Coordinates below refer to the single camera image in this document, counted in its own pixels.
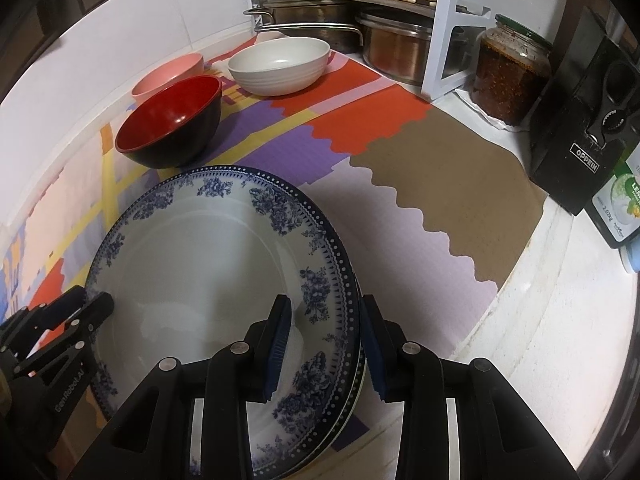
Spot green label detergent bottle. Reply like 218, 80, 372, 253
592, 157, 640, 251

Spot glass jar of chili sauce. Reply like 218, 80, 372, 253
470, 14, 553, 126

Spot steel pot with lid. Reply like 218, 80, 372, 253
356, 10, 481, 87

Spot black knife block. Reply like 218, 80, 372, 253
529, 7, 640, 217

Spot pink bowl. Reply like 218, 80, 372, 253
131, 53, 206, 102

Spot blue container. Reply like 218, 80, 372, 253
619, 242, 640, 275

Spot steel pot with long handles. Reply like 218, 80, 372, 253
243, 2, 366, 56

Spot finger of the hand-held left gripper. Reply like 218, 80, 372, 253
0, 286, 88, 348
10, 292, 116, 416

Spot white ribbed bowl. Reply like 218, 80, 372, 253
227, 36, 332, 97

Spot blue floral white plate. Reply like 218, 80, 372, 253
84, 167, 357, 467
280, 175, 370, 463

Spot colourful patchwork mat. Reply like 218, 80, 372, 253
0, 54, 547, 463

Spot white countertop shelf rack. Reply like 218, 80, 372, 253
245, 0, 498, 101

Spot white paper towel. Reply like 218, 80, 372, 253
477, 107, 528, 133

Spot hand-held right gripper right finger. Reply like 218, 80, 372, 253
360, 294, 583, 480

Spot black kitchen shears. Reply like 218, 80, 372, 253
584, 60, 640, 148

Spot red and black bowl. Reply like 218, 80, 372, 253
115, 75, 224, 170

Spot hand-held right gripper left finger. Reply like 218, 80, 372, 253
55, 294, 294, 480

